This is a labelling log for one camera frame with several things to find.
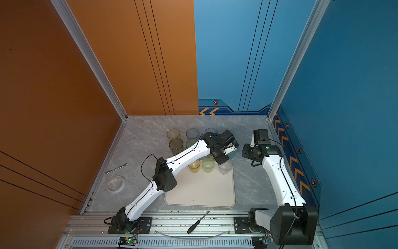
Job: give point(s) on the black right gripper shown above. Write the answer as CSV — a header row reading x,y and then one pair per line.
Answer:
x,y
245,151

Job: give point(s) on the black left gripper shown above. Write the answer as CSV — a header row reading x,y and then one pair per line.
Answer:
x,y
223,160

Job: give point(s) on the green short glass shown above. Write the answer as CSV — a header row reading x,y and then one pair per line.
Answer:
x,y
208,164

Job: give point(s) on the clear short glass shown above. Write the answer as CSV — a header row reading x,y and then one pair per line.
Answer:
x,y
225,167

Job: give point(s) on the yellow short glass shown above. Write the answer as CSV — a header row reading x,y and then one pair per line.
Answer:
x,y
195,166

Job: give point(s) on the teal tall glass front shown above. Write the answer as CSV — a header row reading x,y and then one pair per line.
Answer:
x,y
230,149

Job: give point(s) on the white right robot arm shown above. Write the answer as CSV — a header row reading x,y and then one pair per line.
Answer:
x,y
294,222

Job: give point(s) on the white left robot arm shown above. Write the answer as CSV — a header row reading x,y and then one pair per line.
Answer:
x,y
163,180

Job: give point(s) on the cream rectangular tray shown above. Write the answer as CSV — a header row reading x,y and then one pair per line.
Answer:
x,y
203,189

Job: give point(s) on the blue tall glass back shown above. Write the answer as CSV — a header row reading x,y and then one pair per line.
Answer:
x,y
211,130

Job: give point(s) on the grey-blue tall glass back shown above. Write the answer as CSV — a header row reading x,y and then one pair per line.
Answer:
x,y
192,134

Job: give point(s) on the green tall glass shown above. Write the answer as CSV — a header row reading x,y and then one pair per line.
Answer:
x,y
191,142

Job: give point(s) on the dark smoky tall glass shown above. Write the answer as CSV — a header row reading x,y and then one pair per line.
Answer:
x,y
176,146

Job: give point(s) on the amber tall glass back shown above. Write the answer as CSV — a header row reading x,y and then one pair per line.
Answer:
x,y
173,134

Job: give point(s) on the right green circuit board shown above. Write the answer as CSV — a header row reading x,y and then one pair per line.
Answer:
x,y
260,242

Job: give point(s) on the green circuit board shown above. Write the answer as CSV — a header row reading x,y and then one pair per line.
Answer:
x,y
128,243
260,242

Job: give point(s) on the small metal wrench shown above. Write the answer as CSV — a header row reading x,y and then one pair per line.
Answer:
x,y
115,169

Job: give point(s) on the left green circuit board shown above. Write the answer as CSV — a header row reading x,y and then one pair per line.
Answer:
x,y
128,243

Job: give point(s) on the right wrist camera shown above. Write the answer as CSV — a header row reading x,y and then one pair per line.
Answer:
x,y
260,137

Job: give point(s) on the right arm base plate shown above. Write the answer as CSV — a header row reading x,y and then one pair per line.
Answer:
x,y
243,225

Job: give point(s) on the black handled screwdriver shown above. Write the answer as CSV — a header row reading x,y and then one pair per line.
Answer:
x,y
194,226

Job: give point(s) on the aluminium front rail frame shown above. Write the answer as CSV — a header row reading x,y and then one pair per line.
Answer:
x,y
166,230

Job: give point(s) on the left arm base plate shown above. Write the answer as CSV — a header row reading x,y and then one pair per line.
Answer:
x,y
140,226

